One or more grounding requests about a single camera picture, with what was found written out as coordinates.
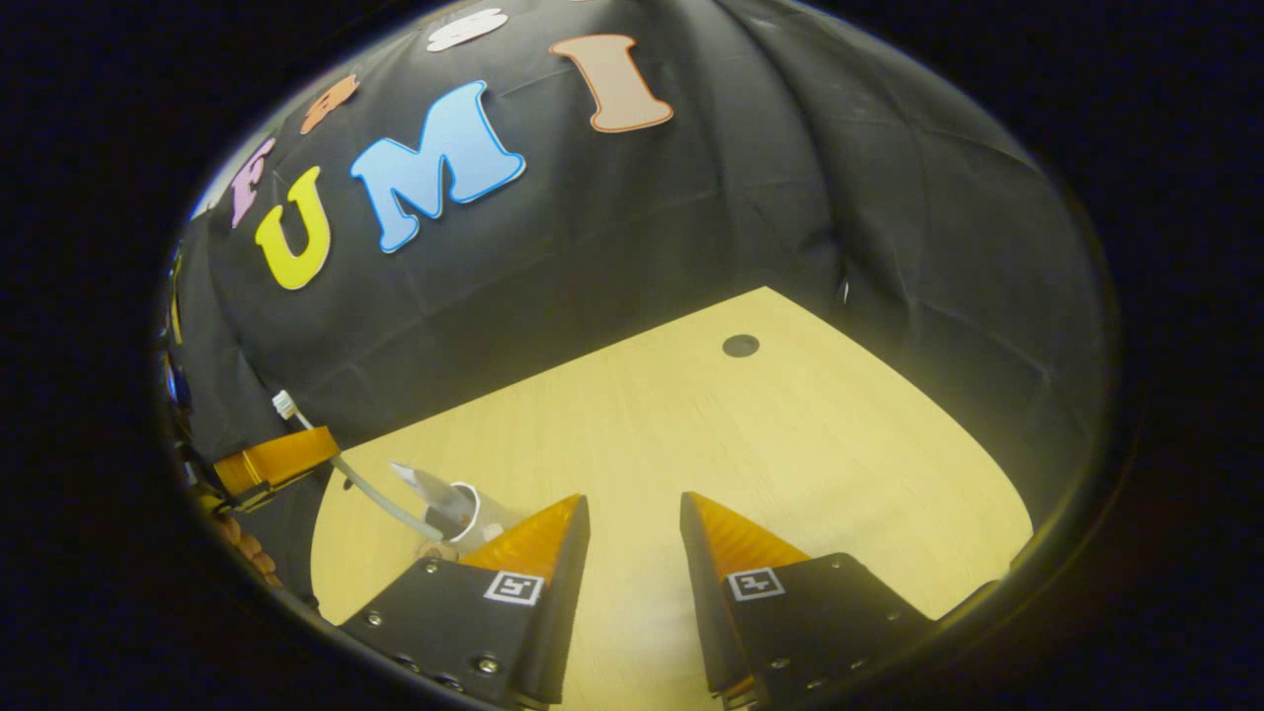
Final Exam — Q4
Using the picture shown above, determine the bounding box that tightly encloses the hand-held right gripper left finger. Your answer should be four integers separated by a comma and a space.
336, 494, 593, 710

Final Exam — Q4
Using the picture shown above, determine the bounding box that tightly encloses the white cup with wooden handle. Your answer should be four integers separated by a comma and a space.
415, 481, 529, 566

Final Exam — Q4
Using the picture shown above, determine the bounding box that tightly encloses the wooden desktop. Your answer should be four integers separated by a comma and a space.
311, 286, 1036, 711

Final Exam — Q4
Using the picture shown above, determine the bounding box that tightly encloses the white toothbrush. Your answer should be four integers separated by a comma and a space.
272, 390, 446, 543

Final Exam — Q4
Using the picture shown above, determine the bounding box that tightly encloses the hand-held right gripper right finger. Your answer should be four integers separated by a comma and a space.
678, 491, 939, 710

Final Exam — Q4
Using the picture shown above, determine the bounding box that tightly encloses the black backdrop cloth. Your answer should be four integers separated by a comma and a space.
163, 0, 1117, 603

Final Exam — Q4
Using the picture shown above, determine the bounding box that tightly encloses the white toothpaste tube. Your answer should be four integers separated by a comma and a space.
390, 461, 476, 530

